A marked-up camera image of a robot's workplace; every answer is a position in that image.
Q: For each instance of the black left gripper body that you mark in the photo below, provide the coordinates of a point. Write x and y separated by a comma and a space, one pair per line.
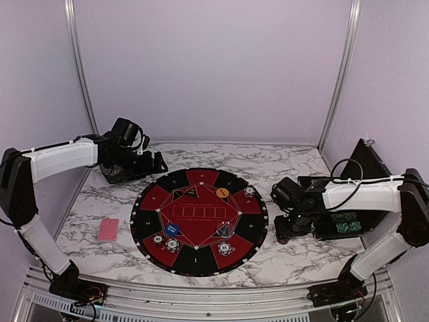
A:
133, 166

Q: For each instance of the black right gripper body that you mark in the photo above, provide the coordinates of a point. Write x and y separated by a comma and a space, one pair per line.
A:
297, 225

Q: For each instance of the orange big blind button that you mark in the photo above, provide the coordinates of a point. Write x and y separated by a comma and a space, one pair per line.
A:
222, 193

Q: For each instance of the blue small blind button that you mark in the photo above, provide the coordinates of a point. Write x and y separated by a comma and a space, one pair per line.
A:
172, 230

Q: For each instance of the red brown poker chip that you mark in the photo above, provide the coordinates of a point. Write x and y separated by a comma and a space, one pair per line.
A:
158, 239

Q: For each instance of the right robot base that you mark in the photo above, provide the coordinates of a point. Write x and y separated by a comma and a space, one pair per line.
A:
332, 293

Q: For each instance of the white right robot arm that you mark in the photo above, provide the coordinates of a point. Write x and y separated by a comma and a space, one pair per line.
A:
404, 194

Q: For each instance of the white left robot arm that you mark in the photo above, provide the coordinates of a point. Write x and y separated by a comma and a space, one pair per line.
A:
37, 181

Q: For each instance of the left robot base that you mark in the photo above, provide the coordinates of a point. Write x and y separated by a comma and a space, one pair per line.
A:
82, 291

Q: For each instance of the black poker chip case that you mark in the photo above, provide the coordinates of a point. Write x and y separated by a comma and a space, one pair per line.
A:
358, 194

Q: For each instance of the red playing card deck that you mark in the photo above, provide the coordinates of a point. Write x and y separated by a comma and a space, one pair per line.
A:
108, 230

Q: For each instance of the clear round dealer button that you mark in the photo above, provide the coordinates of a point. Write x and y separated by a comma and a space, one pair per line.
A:
224, 229

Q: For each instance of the round red black poker mat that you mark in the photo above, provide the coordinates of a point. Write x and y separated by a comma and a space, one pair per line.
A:
163, 202

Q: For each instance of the left aluminium frame post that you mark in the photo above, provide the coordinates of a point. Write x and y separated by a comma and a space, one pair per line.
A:
79, 64

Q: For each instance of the aluminium frame post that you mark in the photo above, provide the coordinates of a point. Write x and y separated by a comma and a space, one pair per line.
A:
345, 64
79, 64

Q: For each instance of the aluminium front rail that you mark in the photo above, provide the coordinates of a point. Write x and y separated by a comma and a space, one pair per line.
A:
127, 301

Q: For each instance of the right aluminium frame post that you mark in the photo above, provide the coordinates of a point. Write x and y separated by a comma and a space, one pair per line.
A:
345, 64

